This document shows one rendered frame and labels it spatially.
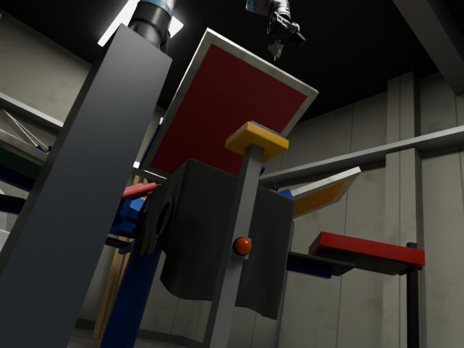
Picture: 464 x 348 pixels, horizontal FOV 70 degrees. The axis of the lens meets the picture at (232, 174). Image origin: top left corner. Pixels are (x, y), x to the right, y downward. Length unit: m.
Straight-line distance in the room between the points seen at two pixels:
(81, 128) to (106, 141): 0.07
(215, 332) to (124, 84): 0.68
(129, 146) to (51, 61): 4.63
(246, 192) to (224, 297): 0.25
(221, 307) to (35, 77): 4.87
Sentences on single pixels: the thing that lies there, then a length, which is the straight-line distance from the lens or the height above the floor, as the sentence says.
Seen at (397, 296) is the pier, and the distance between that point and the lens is 3.49.
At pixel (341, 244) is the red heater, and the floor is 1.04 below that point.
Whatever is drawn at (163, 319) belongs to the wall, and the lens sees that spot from 5.61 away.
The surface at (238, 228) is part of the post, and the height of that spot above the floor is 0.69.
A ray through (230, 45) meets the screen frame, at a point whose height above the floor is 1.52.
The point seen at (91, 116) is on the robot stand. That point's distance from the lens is 0.93.
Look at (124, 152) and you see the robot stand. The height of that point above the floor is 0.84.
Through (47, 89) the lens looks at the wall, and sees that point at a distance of 5.34.
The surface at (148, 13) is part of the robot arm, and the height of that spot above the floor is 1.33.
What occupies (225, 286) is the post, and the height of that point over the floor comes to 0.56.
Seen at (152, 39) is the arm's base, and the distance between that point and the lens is 1.15.
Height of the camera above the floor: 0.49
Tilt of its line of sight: 24 degrees up
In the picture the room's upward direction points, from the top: 13 degrees clockwise
